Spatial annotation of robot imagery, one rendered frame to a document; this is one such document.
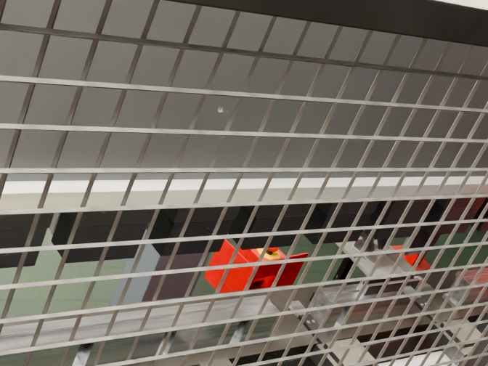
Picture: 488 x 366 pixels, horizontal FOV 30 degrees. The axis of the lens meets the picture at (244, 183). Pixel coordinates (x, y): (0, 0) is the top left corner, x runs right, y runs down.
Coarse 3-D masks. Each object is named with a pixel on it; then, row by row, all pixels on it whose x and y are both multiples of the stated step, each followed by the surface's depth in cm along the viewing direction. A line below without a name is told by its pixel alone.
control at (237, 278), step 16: (224, 240) 256; (224, 256) 257; (240, 256) 252; (256, 256) 261; (304, 256) 261; (208, 272) 262; (240, 272) 253; (256, 272) 249; (272, 272) 254; (288, 272) 261; (224, 288) 258; (240, 288) 253; (256, 288) 261
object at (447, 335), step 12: (408, 288) 232; (420, 300) 229; (444, 324) 218; (456, 324) 220; (432, 336) 219; (444, 336) 216; (456, 336) 215; (444, 348) 216; (456, 348) 213; (468, 348) 215
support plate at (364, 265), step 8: (376, 240) 248; (344, 248) 238; (352, 248) 239; (392, 248) 248; (392, 256) 244; (360, 264) 234; (368, 264) 235; (400, 264) 242; (408, 264) 244; (368, 272) 232; (376, 272) 233
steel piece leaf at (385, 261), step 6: (360, 240) 241; (354, 246) 240; (360, 246) 241; (366, 252) 240; (366, 258) 237; (372, 258) 239; (384, 258) 241; (378, 264) 237; (384, 264) 238; (390, 264) 239
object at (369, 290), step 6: (402, 276) 237; (414, 276) 240; (360, 282) 228; (372, 282) 230; (378, 282) 231; (390, 282) 232; (396, 282) 233; (402, 282) 234; (408, 282) 236; (414, 282) 238; (360, 288) 228; (366, 288) 227; (372, 288) 227; (378, 288) 229; (390, 288) 233; (396, 288) 235; (414, 288) 240; (366, 294) 228; (372, 294) 229
